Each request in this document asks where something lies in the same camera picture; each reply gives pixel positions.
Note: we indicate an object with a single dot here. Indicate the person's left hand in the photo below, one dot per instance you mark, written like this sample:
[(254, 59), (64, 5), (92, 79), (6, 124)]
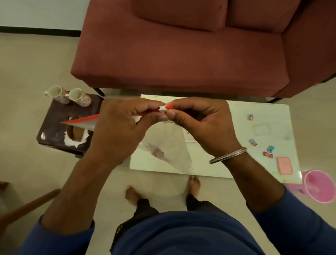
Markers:
[(115, 136)]

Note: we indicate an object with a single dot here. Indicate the person's right hand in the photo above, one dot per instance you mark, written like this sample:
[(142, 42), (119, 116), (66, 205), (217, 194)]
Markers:
[(210, 126)]

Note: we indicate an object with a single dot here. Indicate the orange blue candy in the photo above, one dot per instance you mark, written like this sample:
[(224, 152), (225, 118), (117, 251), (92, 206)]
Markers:
[(253, 142), (251, 117)]

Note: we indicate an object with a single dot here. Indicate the white paper napkins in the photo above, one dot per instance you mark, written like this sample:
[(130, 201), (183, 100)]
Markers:
[(69, 142)]

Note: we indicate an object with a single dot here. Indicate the clear red-sealed zip bag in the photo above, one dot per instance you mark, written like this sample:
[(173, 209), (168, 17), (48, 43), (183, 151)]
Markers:
[(168, 147)]

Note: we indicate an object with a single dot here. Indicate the floral mug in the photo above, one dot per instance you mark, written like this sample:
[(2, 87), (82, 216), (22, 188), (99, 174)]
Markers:
[(78, 97), (57, 94)]

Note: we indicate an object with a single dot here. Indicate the red candy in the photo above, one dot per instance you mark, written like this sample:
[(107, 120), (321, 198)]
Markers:
[(268, 155)]

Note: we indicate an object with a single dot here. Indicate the person's left forearm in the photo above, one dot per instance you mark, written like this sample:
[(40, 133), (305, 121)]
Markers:
[(73, 199)]

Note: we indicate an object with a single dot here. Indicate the person's right forearm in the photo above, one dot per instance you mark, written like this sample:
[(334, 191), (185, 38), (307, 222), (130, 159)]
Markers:
[(257, 189)]

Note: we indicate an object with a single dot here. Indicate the person's right leg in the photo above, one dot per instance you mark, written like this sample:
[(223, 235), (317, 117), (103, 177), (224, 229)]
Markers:
[(194, 186)]

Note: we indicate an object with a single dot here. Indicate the person's leg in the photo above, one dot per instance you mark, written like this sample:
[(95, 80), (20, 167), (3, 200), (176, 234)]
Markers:
[(194, 186), (145, 207)]

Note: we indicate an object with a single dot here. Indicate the person's left leg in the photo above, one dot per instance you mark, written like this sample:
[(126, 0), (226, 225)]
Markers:
[(145, 207)]

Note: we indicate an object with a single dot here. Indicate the person's blue shirt torso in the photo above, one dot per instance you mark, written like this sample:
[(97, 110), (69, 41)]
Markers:
[(183, 236)]

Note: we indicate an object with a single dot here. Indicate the silver bangle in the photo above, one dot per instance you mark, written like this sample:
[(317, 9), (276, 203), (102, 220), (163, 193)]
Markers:
[(228, 155)]

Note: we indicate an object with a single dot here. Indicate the brown wooden napkin holder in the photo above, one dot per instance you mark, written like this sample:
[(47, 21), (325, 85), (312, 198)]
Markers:
[(73, 132)]

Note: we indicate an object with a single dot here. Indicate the dark brown stool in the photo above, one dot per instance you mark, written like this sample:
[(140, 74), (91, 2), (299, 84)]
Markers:
[(55, 118)]

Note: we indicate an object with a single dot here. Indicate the clear plastic film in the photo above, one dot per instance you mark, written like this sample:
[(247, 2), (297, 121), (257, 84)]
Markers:
[(42, 135)]

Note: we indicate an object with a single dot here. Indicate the red sofa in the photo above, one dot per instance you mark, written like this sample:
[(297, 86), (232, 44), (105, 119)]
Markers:
[(183, 52)]

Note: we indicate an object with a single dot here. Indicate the pink container lid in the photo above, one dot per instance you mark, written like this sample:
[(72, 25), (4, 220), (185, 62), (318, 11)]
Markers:
[(284, 165)]

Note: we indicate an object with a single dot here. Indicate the pink plastic bin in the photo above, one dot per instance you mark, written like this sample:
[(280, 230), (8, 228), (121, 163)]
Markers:
[(319, 186)]

